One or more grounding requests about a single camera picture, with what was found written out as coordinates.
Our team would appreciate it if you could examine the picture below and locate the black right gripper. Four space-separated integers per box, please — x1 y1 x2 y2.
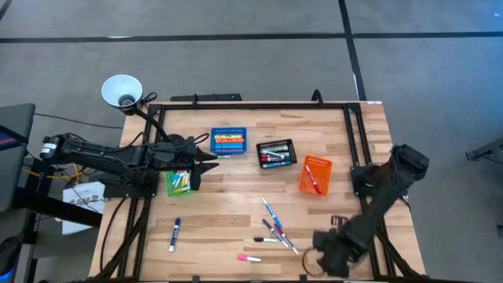
313 223 370 278

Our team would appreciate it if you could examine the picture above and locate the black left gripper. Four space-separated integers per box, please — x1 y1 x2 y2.
156 136 220 192

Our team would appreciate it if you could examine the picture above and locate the blue plastic basket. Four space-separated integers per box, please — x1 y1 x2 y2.
209 127 248 155

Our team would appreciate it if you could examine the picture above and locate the green plastic basket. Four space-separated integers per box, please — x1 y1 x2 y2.
164 168 194 198

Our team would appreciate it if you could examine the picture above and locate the maroon thin marker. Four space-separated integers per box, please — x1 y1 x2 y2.
274 223 300 255

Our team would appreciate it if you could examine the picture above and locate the purple thin Expo marker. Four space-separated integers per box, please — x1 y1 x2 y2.
262 219 290 248

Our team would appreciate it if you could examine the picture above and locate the blue thin marker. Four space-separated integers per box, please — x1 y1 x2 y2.
261 197 284 230

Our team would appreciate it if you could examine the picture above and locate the dark blue Expo marker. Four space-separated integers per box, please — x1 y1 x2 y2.
168 217 182 253

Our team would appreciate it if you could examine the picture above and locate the red thin marker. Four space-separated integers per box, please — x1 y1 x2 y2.
304 164 323 194

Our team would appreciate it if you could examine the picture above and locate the orange plastic basket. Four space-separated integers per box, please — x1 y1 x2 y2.
298 155 333 197

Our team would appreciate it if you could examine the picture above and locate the black power strip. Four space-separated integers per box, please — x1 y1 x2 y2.
170 93 244 102

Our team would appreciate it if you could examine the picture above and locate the black plastic basket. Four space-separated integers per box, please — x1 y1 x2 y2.
255 138 298 170

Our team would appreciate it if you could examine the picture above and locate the black desk lamp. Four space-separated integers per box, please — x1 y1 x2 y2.
101 74 189 158

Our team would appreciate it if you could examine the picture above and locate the white printed paper sheet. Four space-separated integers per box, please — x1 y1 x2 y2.
61 181 106 236

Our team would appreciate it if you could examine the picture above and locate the black stand base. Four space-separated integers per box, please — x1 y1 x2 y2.
13 156 104 229

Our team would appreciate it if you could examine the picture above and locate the grey stand leg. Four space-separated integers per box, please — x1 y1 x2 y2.
465 137 503 162

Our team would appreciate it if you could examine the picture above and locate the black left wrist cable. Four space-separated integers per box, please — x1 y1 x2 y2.
168 132 211 147

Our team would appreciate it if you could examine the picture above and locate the yellow floor cable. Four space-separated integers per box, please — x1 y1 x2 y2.
23 151 97 184

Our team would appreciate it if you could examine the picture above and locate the black power cable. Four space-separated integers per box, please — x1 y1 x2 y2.
34 112 123 130

